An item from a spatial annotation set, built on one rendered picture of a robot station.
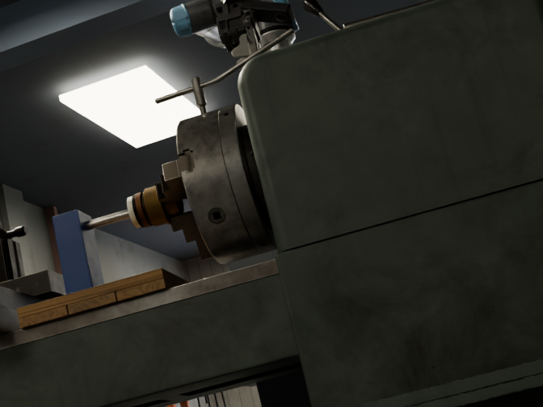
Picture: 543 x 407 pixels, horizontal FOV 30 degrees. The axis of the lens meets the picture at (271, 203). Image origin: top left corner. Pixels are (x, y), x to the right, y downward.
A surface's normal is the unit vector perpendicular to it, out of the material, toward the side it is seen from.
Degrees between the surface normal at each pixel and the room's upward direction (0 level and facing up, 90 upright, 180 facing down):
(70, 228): 90
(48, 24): 90
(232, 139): 75
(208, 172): 95
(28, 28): 90
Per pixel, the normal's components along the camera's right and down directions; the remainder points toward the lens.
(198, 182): -0.15, -0.06
